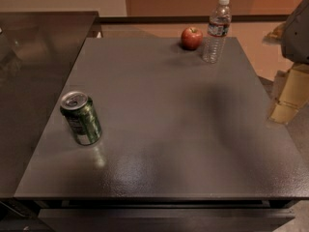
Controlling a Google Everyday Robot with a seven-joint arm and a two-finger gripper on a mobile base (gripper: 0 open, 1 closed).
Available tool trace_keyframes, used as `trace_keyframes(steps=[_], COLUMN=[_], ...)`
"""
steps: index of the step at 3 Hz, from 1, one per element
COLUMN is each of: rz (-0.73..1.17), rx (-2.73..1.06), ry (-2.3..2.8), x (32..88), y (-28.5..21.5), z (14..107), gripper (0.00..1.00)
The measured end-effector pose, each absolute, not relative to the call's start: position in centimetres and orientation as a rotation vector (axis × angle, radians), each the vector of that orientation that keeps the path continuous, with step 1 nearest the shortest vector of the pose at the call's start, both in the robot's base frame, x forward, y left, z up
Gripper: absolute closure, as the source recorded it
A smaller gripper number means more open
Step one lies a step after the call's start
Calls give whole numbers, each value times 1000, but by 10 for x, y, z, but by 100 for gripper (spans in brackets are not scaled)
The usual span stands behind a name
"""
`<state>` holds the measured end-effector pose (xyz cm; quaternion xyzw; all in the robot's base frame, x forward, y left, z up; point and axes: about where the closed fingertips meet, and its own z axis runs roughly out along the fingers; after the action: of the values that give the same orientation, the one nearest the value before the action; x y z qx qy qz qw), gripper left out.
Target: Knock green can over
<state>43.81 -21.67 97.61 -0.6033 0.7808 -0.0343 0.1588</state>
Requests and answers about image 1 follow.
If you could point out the dark glossy side table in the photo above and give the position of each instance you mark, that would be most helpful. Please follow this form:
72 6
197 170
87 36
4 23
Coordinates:
37 52

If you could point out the red apple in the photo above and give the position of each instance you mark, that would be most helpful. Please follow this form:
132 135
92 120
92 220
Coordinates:
191 38

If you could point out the clear plastic water bottle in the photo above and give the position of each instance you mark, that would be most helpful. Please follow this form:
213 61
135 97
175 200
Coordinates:
218 28

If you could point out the green soda can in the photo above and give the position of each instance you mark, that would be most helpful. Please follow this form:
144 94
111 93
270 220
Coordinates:
81 116

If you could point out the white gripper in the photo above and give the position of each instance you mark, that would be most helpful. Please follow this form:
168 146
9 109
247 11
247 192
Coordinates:
296 36

